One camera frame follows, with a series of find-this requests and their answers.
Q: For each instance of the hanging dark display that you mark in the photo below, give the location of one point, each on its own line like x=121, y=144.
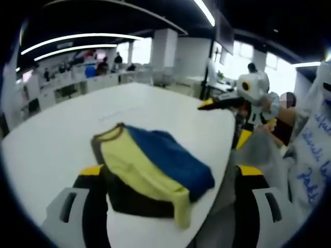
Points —
x=225, y=33

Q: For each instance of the yellow blue grey garment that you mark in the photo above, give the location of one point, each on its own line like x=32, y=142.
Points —
x=144, y=160

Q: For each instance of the light blue wristband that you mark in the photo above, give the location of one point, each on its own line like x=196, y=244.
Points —
x=271, y=103

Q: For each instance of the black office chair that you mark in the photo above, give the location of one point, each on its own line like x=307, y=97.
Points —
x=66, y=91

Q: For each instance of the white counter cabinet row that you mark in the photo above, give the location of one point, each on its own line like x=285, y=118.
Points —
x=101, y=81

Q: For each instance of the black stand pole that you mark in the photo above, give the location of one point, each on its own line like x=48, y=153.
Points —
x=205, y=85

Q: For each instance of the long ceiling light strip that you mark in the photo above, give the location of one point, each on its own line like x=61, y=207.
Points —
x=77, y=47
x=77, y=36
x=205, y=13

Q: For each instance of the blue bin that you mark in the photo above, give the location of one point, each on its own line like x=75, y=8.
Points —
x=90, y=71

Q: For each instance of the ceiling air vent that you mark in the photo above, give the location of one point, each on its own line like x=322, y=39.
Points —
x=64, y=45

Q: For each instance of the white chest device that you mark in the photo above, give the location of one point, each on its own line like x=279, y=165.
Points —
x=323, y=76

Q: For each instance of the white square pillar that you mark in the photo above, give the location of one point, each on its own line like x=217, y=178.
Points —
x=164, y=46

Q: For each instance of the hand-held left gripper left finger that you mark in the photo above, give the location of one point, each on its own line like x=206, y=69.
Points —
x=88, y=206

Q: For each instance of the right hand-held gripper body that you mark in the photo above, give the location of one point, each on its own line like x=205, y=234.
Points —
x=254, y=89

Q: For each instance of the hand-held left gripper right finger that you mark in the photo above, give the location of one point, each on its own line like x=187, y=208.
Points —
x=248, y=206

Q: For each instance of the white tall cabinet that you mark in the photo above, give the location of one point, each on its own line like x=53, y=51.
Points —
x=33, y=86

